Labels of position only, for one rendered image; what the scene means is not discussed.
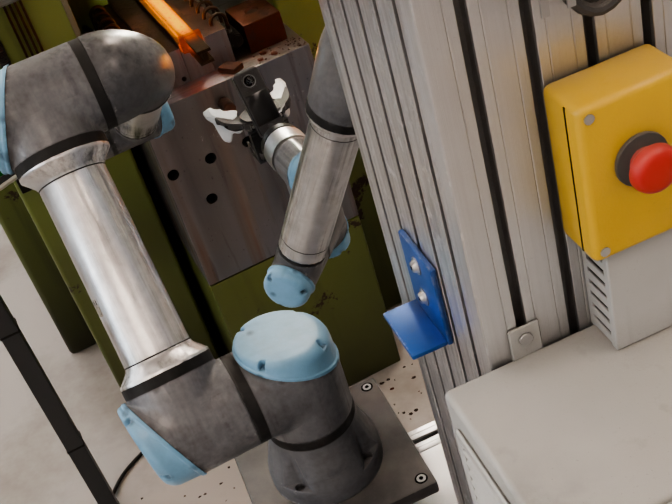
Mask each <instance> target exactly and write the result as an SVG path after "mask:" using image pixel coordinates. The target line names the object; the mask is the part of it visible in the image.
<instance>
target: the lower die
mask: <svg viewBox="0 0 672 504"><path fill-rule="evenodd" d="M107 1H108V3H109V4H107V5H105V6H103V7H104V8H105V10H106V12H108V13H109V14H110V16H111V18H112V19H113V20H114V21H115V22H116V24H117V25H118V26H119V27H120V29H121V30H128V31H134V32H137V33H141V34H143V35H146V36H148V37H150V38H152V39H154V40H155V41H157V42H158V43H159V44H160V45H161V46H163V47H164V48H165V50H166V51H167V53H168V54H169V56H170V57H171V60H172V62H173V65H174V69H175V83H174V87H173V88H176V87H178V86H180V85H183V84H185V83H187V82H190V81H192V80H194V79H196V78H199V77H201V76H203V75H205V74H208V73H210V72H212V71H215V70H217V69H218V67H219V66H221V65H222V64H223V63H224V62H225V61H233V62H235V61H236V59H235V56H234V53H233V50H232V47H231V44H230V41H229V38H228V36H227V33H226V30H225V28H224V27H223V26H222V25H221V24H220V23H219V22H218V21H217V20H216V19H215V18H214V19H213V26H209V18H210V16H211V14H209V13H208V12H207V13H206V18H207V19H205V20H203V18H202V13H203V10H204V8H203V7H202V6H200V8H199V10H200V13H198V14H197V13H196V5H197V3H198V2H197V1H196V0H194V1H193V5H194V7H190V4H189V1H190V0H187V1H185V2H184V0H164V1H165V2H166V3H167V4H168V5H169V6H170V7H171V9H172V10H173V11H174V12H175V13H176V14H177V15H178V16H179V17H180V18H181V19H182V20H183V21H184V22H185V23H186V24H187V25H188V26H189V27H190V28H191V29H192V30H196V29H199V30H200V32H201V35H202V38H203V40H204V42H205V43H206V44H207V45H208V46H209V47H210V49H211V50H210V51H208V52H209V54H210V55H211V56H212V57H213V58H214V60H215V61H213V62H211V63H208V64H206V65H204V66H201V65H200V64H199V63H198V61H197V60H196V59H195V58H194V57H193V56H192V55H191V54H190V53H189V52H188V53H186V54H184V53H183V52H182V49H181V46H180V43H179V41H178V38H177V36H176V35H175V34H174V33H173V32H172V31H171V30H170V28H169V27H168V26H167V25H166V24H165V23H164V22H163V21H162V20H161V19H160V18H159V16H158V15H157V14H156V13H155V12H154V11H153V10H152V9H151V8H150V7H149V6H148V4H147V3H146V2H145V1H144V0H107ZM184 76H185V77H186V78H187V80H186V81H182V77H184Z"/></svg>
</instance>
